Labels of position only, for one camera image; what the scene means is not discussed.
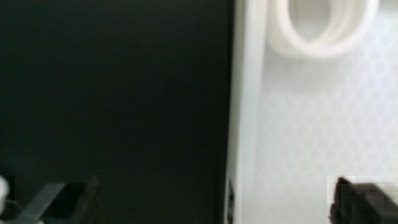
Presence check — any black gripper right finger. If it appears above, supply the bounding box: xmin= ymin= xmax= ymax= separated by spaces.
xmin=329 ymin=177 xmax=398 ymax=224

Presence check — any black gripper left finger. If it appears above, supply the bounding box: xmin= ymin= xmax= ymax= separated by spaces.
xmin=16 ymin=177 xmax=104 ymax=224

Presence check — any white desk top tray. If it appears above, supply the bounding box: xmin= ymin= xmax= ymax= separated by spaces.
xmin=223 ymin=0 xmax=398 ymax=224

